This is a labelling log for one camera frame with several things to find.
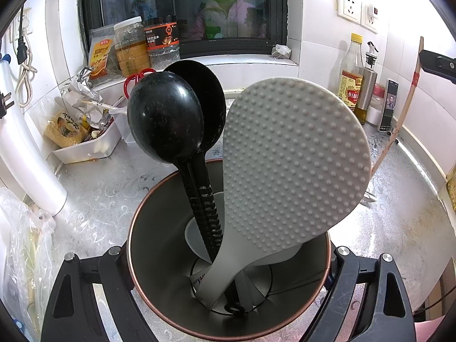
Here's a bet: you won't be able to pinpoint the clear jar orange black label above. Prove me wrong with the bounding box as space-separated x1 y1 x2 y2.
144 15 180 71

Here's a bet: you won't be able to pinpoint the yellow seasoning packet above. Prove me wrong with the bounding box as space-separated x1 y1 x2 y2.
88 25 121 84

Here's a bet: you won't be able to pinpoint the white wall socket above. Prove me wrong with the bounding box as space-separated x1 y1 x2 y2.
336 0 362 24

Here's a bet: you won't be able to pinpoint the white plastic tray with packets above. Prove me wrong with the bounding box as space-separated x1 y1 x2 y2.
38 89 121 164

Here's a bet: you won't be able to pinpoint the vinegar bottle yellow red label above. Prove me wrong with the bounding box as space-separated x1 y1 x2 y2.
336 33 364 111

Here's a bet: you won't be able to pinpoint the white jar red lid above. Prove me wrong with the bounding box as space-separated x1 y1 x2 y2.
366 84 385 126

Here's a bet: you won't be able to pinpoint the red handled scissors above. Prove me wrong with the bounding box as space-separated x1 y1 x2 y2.
123 68 155 99

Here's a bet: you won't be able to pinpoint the grey dotted rice paddle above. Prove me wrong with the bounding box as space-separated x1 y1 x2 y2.
206 77 371 308

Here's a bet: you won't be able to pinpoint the red utensil holder cup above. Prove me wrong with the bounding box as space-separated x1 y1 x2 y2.
127 172 331 341

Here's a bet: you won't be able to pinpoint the clear plastic bag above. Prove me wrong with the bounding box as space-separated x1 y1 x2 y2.
1 187 56 341

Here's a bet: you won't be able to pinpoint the black ladle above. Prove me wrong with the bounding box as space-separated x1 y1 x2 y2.
165 60 227 154
127 71 223 260

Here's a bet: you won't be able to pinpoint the wooden chopstick red band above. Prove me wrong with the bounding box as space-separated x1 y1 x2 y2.
370 36 424 178

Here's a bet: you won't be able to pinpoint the white cable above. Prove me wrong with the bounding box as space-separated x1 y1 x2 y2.
11 17 39 110

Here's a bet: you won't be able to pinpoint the black smartphone playing video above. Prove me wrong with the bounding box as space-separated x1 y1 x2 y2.
377 79 399 133

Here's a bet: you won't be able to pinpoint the glass jar white lid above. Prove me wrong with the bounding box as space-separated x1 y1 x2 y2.
114 16 151 77

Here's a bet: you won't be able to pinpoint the stainless steel oil dispenser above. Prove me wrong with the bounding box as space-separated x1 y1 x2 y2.
354 41 378 124

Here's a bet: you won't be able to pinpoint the white paper towel roll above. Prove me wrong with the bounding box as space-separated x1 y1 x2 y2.
1 60 67 216

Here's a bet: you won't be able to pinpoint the black power plug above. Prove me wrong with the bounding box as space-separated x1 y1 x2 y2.
16 6 28 65

